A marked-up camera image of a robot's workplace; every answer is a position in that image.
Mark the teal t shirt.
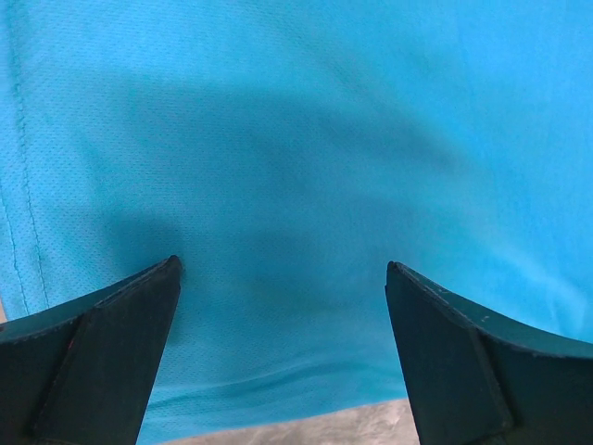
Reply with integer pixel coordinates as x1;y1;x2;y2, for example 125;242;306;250
1;1;592;444

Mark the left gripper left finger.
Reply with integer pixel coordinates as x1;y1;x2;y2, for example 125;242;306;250
1;256;181;444

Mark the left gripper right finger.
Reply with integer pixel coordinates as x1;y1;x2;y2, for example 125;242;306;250
385;261;592;445

